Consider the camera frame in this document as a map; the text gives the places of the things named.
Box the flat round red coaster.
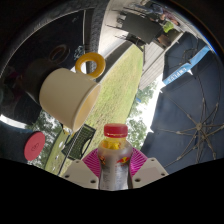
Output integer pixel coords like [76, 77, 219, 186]
[23, 131, 46, 162]

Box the clear red-capped drink bottle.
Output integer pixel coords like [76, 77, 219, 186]
[97, 123, 134, 191]

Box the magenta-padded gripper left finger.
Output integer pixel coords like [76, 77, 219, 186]
[62, 148, 100, 190]

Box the dark wicker patio chair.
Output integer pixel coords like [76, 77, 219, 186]
[123, 11, 164, 45]

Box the large navy patio umbrella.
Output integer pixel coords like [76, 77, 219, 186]
[141, 63, 224, 175]

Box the yellow crumpled packet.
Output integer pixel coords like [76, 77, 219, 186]
[60, 125, 73, 136]

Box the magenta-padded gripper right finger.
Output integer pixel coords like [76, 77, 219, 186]
[129, 147, 169, 190]

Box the person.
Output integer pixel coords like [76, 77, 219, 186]
[157, 32, 170, 47]
[149, 2, 181, 26]

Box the cream mug with yellow handle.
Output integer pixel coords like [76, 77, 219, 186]
[38, 52, 107, 134]

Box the navy umbrella with blue trim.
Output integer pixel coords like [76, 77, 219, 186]
[162, 31, 221, 86]

